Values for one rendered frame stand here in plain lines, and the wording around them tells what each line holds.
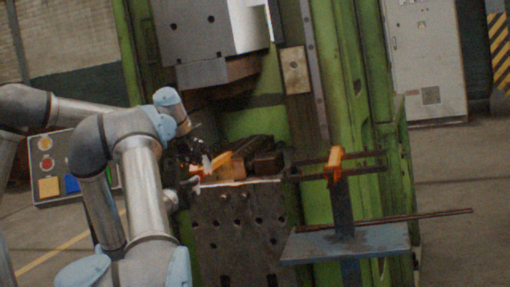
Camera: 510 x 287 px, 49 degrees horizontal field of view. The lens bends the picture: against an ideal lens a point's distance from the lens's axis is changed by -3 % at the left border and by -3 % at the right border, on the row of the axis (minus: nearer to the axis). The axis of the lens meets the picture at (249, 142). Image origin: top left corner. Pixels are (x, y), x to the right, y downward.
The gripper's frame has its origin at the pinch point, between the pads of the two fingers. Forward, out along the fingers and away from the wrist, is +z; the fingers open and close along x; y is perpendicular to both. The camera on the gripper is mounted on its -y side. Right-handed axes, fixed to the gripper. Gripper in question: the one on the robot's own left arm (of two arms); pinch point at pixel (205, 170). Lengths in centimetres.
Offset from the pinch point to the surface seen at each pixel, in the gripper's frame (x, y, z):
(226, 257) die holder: -3.8, 8.1, 38.4
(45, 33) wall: -555, -628, 217
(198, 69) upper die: -3.4, -31.9, -20.4
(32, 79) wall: -607, -596, 283
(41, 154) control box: -67, -6, -12
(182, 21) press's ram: -6, -41, -36
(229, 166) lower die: 2.0, -13.7, 11.8
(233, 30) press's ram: 13, -38, -30
